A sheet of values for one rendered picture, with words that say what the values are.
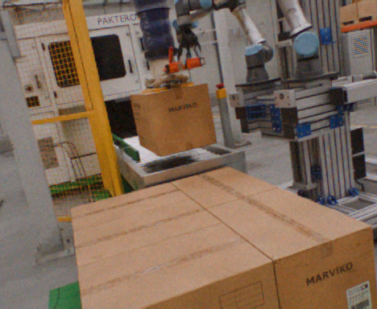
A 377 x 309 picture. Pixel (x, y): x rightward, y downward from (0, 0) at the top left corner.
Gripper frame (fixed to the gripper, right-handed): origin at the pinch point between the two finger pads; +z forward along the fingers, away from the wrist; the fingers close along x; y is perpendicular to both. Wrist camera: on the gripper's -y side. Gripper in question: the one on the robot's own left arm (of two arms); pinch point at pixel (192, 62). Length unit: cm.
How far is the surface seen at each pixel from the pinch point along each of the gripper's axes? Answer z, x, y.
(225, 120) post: 47, -48, 81
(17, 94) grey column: -1, 98, 95
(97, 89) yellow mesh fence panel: 5, 44, 100
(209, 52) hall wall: -46, -394, 945
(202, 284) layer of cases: 67, 44, -99
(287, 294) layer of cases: 81, 16, -99
